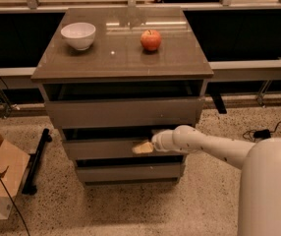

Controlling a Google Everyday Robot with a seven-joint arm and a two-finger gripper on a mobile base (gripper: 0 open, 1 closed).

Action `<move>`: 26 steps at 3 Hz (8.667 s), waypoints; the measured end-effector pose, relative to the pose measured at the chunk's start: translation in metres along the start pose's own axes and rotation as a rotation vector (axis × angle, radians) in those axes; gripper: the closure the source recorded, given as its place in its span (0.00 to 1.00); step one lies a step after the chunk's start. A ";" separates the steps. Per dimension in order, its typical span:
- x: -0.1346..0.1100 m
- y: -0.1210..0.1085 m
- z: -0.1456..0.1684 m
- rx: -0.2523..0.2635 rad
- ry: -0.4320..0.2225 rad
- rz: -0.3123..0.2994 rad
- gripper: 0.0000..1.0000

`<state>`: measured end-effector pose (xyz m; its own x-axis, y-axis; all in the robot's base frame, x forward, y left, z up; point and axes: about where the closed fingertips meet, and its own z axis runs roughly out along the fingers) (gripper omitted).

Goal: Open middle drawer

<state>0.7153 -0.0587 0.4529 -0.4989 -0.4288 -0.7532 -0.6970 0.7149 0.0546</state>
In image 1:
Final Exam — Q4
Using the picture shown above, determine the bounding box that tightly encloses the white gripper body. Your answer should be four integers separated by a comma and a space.
151, 130, 175, 151

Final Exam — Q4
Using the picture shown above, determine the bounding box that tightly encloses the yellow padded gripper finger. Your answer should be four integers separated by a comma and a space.
132, 141, 153, 154

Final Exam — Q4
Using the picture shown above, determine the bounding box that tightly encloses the grey drawer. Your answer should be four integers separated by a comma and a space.
45, 98, 203, 129
63, 139, 180, 159
76, 163, 185, 183

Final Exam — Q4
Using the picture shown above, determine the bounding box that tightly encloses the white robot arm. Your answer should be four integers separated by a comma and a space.
133, 125, 281, 236

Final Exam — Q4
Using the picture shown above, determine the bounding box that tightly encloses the grey bottom drawer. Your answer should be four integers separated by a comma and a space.
76, 163, 185, 183

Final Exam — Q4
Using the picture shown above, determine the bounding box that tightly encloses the grey top drawer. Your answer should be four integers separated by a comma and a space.
45, 98, 203, 129

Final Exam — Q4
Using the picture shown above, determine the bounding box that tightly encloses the grey drawer cabinet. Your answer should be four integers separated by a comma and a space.
31, 7, 213, 171

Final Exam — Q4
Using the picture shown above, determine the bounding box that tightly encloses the black table leg behind cabinet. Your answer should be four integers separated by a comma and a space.
211, 93, 227, 114

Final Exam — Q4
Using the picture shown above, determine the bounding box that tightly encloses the red apple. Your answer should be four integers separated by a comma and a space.
140, 29, 161, 51

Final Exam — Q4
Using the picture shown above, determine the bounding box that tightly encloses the black floor bar left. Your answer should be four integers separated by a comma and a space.
22, 128, 52, 195

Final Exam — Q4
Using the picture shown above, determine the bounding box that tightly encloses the white ceramic bowl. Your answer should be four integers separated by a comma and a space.
60, 23, 96, 50

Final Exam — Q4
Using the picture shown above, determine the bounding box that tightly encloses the black cable on floor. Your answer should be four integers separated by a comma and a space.
242, 119, 281, 144

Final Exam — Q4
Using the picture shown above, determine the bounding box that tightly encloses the grey horizontal rail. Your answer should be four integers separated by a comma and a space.
0, 60, 281, 89

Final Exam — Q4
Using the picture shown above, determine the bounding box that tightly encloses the black cable left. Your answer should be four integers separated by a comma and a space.
0, 61, 31, 236

